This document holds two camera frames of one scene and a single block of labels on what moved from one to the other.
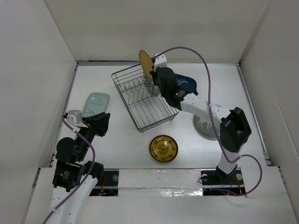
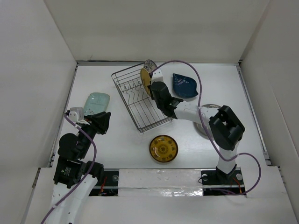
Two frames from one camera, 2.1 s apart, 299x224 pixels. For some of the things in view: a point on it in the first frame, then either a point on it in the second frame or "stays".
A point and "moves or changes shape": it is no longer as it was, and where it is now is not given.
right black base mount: [216, 182] stays
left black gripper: [100, 123] stays
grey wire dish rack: [148, 111] stays
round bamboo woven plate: [146, 63] to [145, 80]
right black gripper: [157, 70] to [149, 87]
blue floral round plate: [153, 90] moves or changes shape
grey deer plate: [204, 128] stays
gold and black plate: [163, 148] stays
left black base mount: [109, 186] stays
